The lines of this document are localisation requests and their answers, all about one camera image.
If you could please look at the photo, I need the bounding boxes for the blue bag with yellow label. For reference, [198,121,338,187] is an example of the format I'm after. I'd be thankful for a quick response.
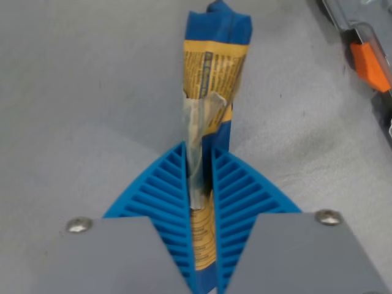
[183,0,255,294]

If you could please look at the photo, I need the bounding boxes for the grey tool with orange slider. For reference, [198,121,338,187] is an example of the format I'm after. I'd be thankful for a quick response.
[318,0,392,138]

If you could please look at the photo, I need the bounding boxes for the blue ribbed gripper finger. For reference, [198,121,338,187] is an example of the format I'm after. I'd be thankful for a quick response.
[12,141,197,294]
[211,146,392,294]

